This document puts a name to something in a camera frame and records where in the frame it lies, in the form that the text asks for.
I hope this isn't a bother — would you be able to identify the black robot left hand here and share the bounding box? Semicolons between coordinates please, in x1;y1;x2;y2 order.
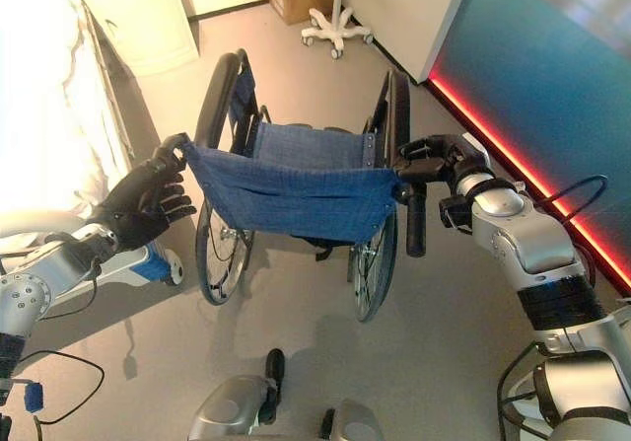
95;145;198;254

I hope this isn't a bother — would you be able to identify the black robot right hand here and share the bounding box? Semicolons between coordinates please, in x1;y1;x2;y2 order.
393;133;491;184

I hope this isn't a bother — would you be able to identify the blue fabric black wheelchair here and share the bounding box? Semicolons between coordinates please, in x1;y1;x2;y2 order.
165;48;428;324

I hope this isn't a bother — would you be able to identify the white hospital bed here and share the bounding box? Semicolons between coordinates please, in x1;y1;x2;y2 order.
0;0;186;325

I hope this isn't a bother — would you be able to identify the red light strip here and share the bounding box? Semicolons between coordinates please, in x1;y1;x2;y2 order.
426;71;631;285

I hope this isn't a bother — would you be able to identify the white teal partition panel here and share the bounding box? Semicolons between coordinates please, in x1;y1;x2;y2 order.
416;0;631;295

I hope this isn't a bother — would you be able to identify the white wheeled pole stand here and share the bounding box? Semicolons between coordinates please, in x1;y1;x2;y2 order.
300;0;375;60

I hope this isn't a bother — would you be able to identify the white bedside cabinet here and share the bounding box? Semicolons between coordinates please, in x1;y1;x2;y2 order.
72;0;201;78

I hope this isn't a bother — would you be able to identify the silver robot right leg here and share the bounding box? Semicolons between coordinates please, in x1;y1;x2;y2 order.
318;398;382;441

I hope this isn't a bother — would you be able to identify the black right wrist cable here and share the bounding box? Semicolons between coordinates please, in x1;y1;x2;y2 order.
539;174;610;233

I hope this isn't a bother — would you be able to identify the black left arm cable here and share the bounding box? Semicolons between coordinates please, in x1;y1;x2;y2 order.
0;350;105;441

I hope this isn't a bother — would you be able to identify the blue cable connector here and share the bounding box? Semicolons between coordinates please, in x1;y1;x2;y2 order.
23;381;45;416

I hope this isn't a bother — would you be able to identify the black right shoulder cable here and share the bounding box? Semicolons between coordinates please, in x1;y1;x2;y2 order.
494;340;546;441

